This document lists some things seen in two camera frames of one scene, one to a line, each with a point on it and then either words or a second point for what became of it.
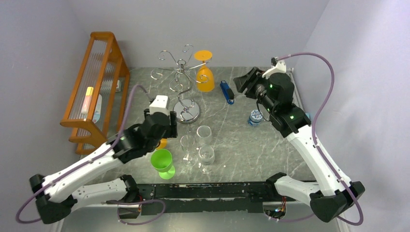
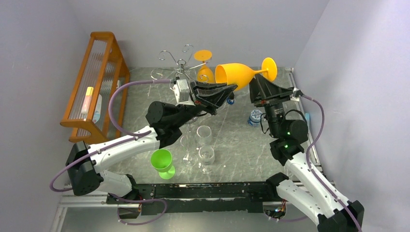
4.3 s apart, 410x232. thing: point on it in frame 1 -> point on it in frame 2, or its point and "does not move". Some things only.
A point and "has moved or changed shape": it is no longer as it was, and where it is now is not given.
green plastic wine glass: [161, 161] does not move
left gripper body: [172, 132] -> [211, 108]
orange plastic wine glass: [163, 144] has moved or changed shape
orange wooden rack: [98, 103] does not move
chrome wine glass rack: [185, 111] does not move
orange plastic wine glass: [205, 79] does not move
